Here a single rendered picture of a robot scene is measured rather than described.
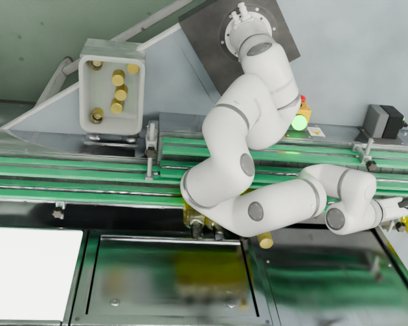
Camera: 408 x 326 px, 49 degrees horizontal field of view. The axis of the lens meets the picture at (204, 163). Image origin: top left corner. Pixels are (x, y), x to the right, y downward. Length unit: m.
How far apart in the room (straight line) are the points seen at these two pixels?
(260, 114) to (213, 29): 0.41
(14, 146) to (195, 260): 0.60
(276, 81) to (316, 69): 0.45
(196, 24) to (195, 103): 0.26
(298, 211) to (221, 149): 0.20
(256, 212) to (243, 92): 0.23
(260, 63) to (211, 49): 0.32
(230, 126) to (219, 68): 0.50
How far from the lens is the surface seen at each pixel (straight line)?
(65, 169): 1.29
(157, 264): 1.24
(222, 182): 0.77
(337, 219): 1.05
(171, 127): 1.29
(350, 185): 1.02
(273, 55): 0.97
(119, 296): 1.16
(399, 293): 1.42
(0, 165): 1.34
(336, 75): 1.44
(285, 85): 0.99
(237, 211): 0.88
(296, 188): 0.88
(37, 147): 1.37
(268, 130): 0.92
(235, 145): 0.77
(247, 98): 0.87
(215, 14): 1.24
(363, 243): 1.55
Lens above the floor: 2.01
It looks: 59 degrees down
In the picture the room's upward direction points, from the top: 171 degrees clockwise
